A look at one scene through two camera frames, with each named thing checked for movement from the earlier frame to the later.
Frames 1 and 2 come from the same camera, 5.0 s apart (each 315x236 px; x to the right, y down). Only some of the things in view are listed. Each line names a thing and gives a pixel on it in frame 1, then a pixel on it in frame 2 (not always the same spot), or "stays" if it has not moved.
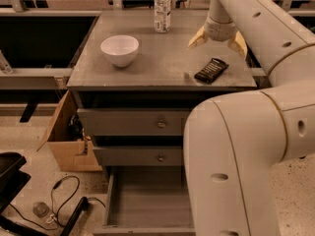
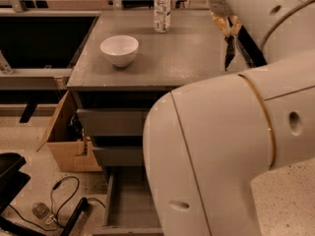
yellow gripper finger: (198, 38) → (222, 23)
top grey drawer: (134, 121) stays
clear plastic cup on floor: (41, 209) stays
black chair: (12, 180) stays
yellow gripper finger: (239, 43) → (236, 25)
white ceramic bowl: (121, 49) stays
